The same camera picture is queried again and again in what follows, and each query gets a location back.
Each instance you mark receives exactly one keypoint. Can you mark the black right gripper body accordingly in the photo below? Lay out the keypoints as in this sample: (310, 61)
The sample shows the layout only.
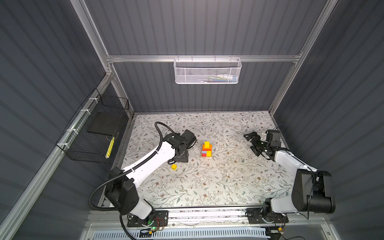
(260, 146)

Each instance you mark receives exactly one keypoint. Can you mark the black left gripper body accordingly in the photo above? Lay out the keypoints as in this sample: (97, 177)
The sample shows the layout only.
(184, 157)

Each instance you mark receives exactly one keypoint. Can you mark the orange block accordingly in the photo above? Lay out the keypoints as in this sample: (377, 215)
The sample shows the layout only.
(207, 148)

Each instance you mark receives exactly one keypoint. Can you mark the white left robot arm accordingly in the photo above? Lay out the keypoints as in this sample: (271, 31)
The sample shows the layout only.
(123, 192)

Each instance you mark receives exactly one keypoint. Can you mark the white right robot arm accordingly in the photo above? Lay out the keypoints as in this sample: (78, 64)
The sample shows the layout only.
(312, 190)

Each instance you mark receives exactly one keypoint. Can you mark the pens in white basket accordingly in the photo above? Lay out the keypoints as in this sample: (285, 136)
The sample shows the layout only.
(226, 79)

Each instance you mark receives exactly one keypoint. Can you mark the yellow marker pen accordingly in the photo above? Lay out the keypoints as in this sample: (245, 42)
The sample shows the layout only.
(110, 148)

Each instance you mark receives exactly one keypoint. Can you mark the black flat pad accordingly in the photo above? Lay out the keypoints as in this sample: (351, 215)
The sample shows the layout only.
(104, 124)

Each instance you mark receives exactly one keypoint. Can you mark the white perforated vent panel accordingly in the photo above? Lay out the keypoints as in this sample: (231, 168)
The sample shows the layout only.
(203, 234)

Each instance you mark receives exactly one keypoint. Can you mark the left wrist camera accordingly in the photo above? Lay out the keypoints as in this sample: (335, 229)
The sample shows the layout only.
(189, 137)

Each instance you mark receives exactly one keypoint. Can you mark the aluminium mounting rail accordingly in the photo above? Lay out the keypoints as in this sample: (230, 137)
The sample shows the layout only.
(201, 216)

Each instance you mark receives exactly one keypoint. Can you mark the white wire mesh basket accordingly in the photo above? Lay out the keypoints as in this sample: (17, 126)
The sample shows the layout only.
(189, 71)

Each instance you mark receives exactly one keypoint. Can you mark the black wire basket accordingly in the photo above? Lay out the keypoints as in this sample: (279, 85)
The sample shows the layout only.
(78, 144)

